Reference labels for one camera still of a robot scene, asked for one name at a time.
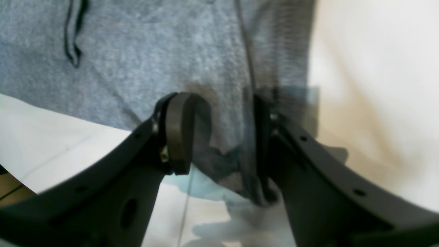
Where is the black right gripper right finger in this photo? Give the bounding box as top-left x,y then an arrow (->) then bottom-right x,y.
253,94 -> 439,247

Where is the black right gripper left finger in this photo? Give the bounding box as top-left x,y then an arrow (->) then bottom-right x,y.
1,92 -> 201,247

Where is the grey t-shirt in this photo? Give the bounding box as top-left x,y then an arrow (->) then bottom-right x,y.
0,0 -> 315,207

